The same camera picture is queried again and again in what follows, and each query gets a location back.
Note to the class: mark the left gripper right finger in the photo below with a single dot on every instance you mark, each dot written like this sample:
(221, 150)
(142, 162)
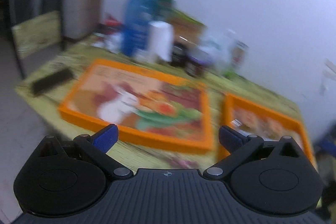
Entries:
(271, 177)

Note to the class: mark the black remote control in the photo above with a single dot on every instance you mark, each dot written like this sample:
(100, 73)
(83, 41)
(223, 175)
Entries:
(51, 81)

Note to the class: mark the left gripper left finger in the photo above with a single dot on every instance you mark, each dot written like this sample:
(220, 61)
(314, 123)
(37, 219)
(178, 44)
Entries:
(63, 178)

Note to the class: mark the green Tsingtao beer can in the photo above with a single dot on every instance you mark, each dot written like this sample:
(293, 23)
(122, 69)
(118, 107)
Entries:
(238, 53)

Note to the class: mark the blue water bottle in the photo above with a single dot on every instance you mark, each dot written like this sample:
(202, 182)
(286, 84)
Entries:
(138, 15)

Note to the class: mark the bagged sliced bread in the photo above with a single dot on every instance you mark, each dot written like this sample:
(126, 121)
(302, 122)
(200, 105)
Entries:
(187, 30)

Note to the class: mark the dark glass jar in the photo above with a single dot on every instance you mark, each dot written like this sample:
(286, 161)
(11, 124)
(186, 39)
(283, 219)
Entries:
(178, 55)

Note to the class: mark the white paper roll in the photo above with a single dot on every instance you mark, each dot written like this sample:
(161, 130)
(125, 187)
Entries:
(160, 41)

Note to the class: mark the translucent white plastic bag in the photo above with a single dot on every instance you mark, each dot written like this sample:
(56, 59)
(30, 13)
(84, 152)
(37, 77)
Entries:
(218, 45)

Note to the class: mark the purple lidded porridge can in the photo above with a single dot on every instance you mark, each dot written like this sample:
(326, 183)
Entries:
(196, 63)

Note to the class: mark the orange mooncake box base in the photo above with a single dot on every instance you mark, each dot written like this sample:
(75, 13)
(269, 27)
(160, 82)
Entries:
(247, 117)

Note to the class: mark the wooden chair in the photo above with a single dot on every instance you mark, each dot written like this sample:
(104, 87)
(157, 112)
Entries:
(38, 33)

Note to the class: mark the orange mooncake box lid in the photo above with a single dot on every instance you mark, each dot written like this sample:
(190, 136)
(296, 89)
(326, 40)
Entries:
(150, 108)

